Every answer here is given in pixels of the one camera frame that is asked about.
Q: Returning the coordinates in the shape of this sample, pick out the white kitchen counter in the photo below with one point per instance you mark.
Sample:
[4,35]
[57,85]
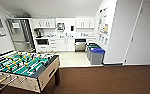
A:
[64,37]

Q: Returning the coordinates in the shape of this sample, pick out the steel dishwasher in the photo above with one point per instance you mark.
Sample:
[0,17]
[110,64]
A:
[80,45]

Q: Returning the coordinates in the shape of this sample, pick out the white two-door base cabinet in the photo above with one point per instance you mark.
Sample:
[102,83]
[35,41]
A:
[66,45]

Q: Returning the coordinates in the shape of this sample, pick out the white narrow drawer stack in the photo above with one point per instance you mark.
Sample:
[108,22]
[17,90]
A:
[90,40]

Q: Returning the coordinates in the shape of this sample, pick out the white wide drawer stack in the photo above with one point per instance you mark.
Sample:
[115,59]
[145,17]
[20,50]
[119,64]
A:
[53,45]

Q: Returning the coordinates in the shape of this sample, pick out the grey bin blue lid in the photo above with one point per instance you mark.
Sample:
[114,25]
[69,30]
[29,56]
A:
[97,56]

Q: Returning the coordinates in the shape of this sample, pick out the black built-in microwave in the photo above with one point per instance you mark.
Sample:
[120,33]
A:
[42,41]

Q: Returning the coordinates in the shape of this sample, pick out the black coffee machine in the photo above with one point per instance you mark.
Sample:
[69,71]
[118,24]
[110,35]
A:
[38,32]

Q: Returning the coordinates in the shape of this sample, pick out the green foosball table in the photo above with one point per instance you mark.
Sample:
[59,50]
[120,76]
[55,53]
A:
[24,65]

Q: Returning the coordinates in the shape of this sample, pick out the stainless steel fridge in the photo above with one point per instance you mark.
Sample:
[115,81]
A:
[21,35]

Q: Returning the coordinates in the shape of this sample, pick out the white door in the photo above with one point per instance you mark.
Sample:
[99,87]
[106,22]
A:
[144,30]

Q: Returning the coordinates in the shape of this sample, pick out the white three-door wall cabinet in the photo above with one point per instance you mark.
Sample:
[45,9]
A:
[84,23]

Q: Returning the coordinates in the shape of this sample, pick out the colourful wall poster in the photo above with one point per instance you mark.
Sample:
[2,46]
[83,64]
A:
[103,25]

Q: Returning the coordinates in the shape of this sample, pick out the white two-door wall cabinet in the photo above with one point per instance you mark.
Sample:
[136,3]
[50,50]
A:
[44,23]

